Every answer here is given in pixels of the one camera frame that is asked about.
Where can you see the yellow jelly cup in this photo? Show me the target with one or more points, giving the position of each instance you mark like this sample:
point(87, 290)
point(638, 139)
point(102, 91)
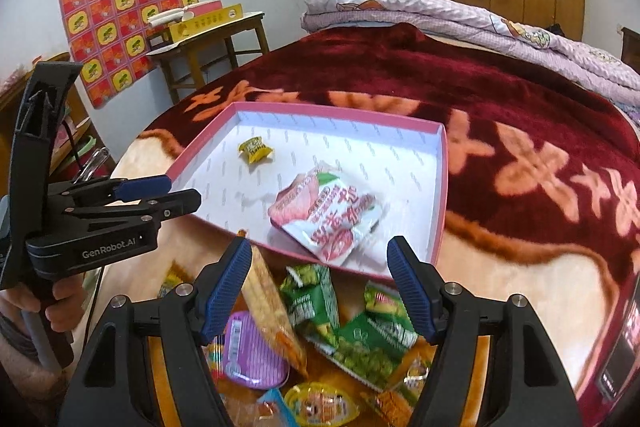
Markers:
point(320, 404)

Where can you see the yellow green small packet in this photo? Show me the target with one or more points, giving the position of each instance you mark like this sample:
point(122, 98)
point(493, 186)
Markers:
point(171, 286)

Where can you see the pink white snack packet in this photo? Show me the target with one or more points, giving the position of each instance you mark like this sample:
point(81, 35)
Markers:
point(325, 217)

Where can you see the person's left hand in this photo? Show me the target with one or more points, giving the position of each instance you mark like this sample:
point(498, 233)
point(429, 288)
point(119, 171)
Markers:
point(65, 307)

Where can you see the wooden headboard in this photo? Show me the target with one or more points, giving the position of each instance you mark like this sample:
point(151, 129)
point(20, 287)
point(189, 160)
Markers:
point(631, 49)

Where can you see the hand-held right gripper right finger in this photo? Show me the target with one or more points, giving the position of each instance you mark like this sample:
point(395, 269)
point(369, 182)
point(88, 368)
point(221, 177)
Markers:
point(410, 292)

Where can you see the shallow pink box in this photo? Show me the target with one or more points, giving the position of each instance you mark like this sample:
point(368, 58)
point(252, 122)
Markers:
point(350, 147)

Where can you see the gold wrapped candy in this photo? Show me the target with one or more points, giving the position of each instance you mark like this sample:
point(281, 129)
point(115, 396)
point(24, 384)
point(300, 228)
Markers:
point(417, 369)

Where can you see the yellow cardboard box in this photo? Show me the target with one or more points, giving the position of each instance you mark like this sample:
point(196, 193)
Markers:
point(210, 23)

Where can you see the blue snack packet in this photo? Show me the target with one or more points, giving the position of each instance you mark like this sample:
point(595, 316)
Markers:
point(272, 407)

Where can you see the folded purple quilt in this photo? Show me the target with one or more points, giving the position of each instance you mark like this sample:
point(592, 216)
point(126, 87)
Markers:
point(450, 12)

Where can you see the orange snack packet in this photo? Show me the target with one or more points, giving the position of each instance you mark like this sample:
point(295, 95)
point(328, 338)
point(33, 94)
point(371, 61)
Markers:
point(397, 404)

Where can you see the red yellow patterned sheet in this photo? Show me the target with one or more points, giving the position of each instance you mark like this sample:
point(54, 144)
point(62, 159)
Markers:
point(115, 7)

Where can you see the dark red floral blanket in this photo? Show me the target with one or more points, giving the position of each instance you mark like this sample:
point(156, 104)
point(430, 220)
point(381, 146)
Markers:
point(350, 72)

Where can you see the wooden cabinet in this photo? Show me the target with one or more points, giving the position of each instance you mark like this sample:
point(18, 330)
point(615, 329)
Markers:
point(10, 97)

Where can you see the wooden stool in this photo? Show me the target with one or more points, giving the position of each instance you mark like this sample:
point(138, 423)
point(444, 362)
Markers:
point(235, 32)

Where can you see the purple jelly cup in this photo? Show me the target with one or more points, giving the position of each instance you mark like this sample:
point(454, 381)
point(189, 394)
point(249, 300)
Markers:
point(252, 347)

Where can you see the green pea packet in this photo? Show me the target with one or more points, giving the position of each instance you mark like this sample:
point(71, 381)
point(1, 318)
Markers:
point(375, 342)
point(382, 302)
point(310, 302)

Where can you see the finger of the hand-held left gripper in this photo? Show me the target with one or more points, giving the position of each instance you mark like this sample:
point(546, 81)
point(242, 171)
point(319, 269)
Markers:
point(180, 201)
point(145, 184)

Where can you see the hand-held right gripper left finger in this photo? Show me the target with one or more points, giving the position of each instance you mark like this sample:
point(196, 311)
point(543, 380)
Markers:
point(227, 292)

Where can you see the small yellow candy packet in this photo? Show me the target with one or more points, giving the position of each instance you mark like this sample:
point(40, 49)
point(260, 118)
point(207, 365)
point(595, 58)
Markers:
point(256, 149)

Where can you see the metal clip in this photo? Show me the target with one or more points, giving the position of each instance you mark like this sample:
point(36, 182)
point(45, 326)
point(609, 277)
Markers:
point(95, 162)

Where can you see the black printed box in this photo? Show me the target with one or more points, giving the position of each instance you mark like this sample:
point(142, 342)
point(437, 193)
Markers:
point(620, 357)

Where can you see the orange cracker packet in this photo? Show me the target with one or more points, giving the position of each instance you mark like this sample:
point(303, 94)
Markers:
point(270, 307)

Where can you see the small red yellow candy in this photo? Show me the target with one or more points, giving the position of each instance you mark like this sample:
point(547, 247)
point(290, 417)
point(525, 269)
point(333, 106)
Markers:
point(215, 359)

